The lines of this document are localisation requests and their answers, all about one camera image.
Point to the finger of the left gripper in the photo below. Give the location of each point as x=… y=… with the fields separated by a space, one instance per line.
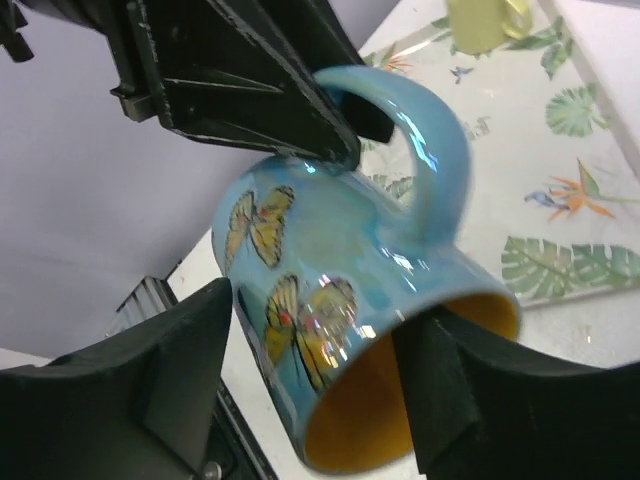
x=234 y=73
x=360 y=100

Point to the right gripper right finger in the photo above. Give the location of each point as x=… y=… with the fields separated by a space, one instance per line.
x=480 y=406

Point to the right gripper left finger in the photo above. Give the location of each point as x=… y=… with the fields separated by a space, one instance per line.
x=137 y=405

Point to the pale yellow mug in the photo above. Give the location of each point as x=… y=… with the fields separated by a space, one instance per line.
x=479 y=26

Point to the blue butterfly mug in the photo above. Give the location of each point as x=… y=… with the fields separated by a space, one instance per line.
x=325 y=266

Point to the floral serving tray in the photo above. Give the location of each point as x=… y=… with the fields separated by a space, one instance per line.
x=554 y=200

